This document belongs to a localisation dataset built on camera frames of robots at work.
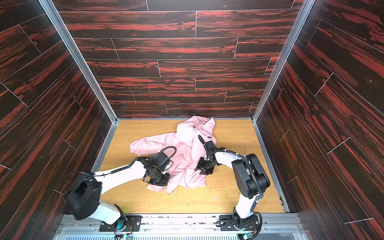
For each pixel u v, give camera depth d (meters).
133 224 0.73
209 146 0.78
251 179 0.48
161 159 0.70
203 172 0.86
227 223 0.73
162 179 0.74
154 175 0.68
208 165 0.79
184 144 1.02
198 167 0.83
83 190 0.49
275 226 0.73
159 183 0.73
